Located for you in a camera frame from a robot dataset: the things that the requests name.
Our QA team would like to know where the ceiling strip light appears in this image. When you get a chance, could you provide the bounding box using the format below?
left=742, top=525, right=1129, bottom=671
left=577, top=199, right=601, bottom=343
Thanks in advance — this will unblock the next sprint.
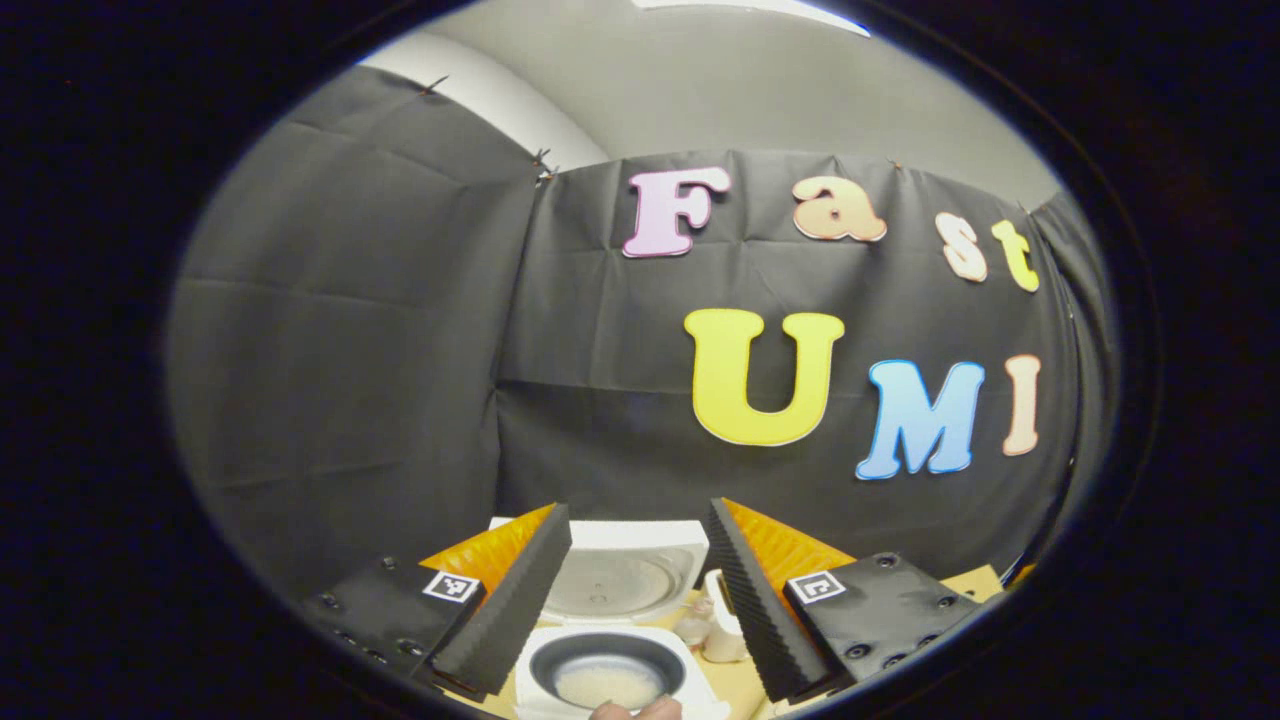
left=632, top=0, right=871, bottom=39

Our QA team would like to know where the white rice cooker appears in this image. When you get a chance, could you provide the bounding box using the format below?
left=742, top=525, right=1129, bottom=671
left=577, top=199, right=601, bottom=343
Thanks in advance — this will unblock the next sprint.
left=488, top=517, right=731, bottom=720

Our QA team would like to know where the clear plastic water bottle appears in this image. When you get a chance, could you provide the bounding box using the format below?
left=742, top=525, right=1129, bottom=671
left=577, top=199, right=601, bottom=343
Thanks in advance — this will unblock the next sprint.
left=675, top=595, right=716, bottom=648

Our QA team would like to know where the black backdrop cloth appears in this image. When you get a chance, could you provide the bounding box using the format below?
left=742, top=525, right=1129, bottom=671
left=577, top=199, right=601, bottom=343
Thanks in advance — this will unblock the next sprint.
left=165, top=65, right=1121, bottom=601

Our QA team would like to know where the white rice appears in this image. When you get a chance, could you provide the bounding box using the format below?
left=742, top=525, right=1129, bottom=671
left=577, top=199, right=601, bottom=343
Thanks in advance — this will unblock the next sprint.
left=553, top=665, right=666, bottom=711

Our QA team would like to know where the white toaster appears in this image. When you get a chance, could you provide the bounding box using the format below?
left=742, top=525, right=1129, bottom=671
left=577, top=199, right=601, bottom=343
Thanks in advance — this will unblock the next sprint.
left=703, top=568, right=747, bottom=663

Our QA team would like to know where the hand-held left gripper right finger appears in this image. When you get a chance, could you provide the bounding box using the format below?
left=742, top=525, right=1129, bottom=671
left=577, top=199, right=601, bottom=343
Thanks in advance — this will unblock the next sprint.
left=700, top=497, right=986, bottom=706

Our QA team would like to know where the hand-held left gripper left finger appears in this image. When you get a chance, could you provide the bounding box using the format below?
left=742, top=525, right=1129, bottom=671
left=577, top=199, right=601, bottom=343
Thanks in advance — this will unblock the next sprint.
left=300, top=502, right=573, bottom=701

